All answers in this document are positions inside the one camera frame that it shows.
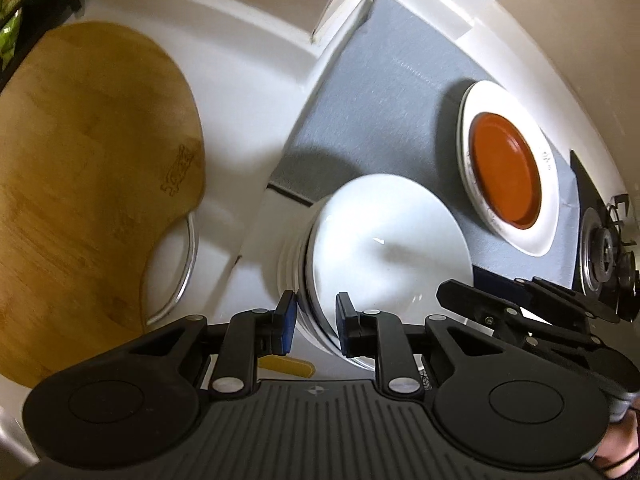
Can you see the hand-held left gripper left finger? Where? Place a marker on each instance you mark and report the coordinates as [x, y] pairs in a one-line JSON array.
[[286, 322]]

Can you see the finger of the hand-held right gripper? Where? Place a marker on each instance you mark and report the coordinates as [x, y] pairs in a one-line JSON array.
[[565, 297], [480, 305]]

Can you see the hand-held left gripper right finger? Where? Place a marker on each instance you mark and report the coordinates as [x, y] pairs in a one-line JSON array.
[[345, 322]]

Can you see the white ribbed bowl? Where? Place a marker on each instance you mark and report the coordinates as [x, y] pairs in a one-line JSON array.
[[290, 260]]

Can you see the white bowl with blue pattern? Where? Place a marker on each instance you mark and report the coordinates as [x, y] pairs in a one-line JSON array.
[[390, 250]]

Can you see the orange round plate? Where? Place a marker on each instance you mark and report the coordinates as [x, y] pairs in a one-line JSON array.
[[505, 170]]

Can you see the person's right forearm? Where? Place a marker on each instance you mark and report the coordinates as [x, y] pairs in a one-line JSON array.
[[622, 445]]

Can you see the yellow plastic piece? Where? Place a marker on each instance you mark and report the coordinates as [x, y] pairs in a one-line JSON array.
[[287, 367]]

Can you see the round metal gas burner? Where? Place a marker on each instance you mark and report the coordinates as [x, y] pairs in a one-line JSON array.
[[597, 252]]

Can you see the black pot support grate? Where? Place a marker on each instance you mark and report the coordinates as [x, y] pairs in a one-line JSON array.
[[625, 255]]

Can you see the round metal rim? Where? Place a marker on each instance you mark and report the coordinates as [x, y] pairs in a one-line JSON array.
[[186, 270]]

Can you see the black glass gas stove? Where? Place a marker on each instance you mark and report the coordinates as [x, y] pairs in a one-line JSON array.
[[580, 180]]

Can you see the round wooden cutting board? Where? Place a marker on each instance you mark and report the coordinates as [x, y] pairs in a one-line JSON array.
[[90, 190]]

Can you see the grey dish mat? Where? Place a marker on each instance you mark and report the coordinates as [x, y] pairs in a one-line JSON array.
[[390, 85]]

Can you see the yellow green snack packets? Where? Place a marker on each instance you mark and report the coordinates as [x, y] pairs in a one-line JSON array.
[[12, 15]]

